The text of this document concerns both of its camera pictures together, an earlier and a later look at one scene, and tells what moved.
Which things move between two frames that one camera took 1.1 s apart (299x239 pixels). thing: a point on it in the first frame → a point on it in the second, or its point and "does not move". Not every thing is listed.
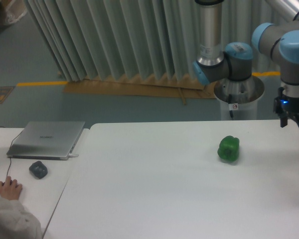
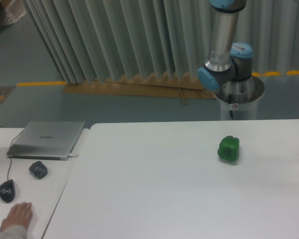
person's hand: [9, 189] → [20, 214]
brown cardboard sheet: [167, 84] does not move
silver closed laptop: [47, 140] does not move
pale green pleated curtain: [100, 39] does not move
